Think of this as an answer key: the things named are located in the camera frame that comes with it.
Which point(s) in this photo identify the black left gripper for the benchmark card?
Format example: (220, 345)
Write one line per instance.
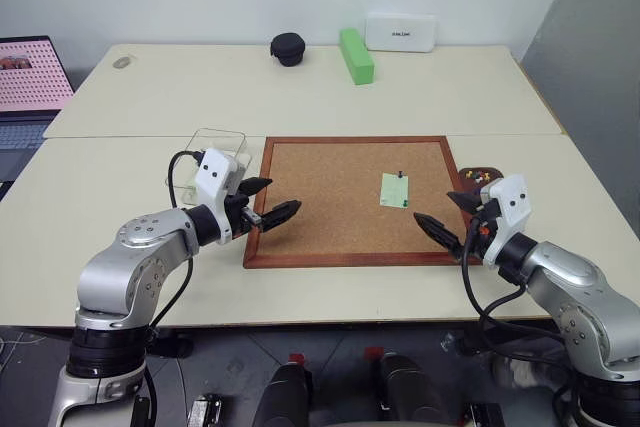
(239, 214)

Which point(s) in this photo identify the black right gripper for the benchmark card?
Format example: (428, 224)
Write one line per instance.
(480, 242)

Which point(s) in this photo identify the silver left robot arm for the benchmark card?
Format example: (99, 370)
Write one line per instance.
(130, 267)

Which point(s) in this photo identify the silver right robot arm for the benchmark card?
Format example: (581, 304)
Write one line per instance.
(575, 287)

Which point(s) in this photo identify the green paper note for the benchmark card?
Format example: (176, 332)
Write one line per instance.
(394, 192)

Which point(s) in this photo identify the wood-framed cork board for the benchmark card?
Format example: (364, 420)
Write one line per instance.
(340, 197)

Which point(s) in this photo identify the brown oval dish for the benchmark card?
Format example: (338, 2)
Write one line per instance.
(487, 171)

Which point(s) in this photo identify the clear plastic box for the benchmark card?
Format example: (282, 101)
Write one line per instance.
(220, 142)

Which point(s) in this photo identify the black round zip case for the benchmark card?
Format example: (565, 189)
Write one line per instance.
(287, 49)

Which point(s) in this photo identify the green rectangular block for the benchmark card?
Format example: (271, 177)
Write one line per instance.
(357, 57)

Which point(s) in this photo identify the dark rounded shape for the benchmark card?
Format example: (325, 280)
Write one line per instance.
(410, 392)
(282, 397)

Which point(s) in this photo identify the white rectangular box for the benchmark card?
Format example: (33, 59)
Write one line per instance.
(400, 33)

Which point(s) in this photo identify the small clear round object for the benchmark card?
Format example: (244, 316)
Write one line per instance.
(122, 62)

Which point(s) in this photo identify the open laptop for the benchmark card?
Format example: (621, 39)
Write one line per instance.
(27, 82)

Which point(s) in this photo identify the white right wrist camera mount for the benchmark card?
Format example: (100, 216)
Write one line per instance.
(512, 217)

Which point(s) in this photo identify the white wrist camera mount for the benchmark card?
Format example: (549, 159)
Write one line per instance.
(215, 172)
(512, 217)

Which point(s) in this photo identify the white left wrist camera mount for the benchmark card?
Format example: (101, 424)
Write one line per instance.
(215, 172)

